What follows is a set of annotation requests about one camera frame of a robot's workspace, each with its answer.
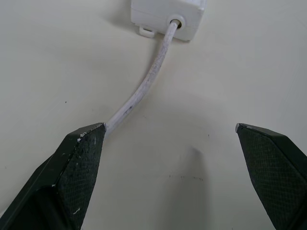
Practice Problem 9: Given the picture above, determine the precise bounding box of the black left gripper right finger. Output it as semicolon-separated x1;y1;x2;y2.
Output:
236;123;307;230

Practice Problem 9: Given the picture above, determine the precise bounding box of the white power strip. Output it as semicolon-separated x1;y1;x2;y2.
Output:
130;0;207;42

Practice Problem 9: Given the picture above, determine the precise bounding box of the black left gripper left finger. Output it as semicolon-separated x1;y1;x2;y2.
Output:
0;122;107;230

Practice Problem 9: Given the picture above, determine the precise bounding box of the white power cable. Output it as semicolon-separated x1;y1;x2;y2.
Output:
106;20;178;138

